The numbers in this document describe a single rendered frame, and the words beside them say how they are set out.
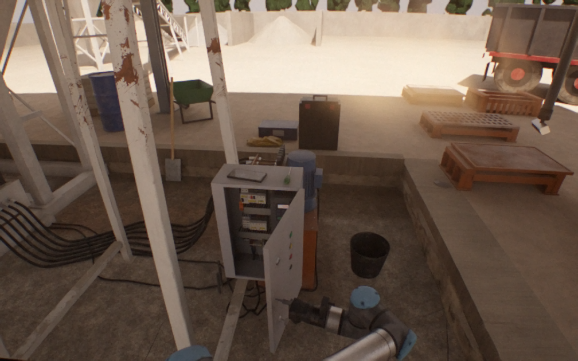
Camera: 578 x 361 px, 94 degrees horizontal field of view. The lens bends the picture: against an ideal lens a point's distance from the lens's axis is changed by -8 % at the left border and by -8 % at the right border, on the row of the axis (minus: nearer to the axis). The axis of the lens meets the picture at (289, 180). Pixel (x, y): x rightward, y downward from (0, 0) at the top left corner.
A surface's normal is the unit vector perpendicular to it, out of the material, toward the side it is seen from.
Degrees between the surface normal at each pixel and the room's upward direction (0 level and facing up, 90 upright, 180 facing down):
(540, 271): 0
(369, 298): 5
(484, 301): 0
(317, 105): 90
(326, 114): 90
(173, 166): 70
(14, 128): 90
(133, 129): 80
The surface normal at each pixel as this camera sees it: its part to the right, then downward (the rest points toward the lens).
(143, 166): -0.11, 0.33
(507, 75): -0.64, 0.38
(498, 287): 0.00, -0.87
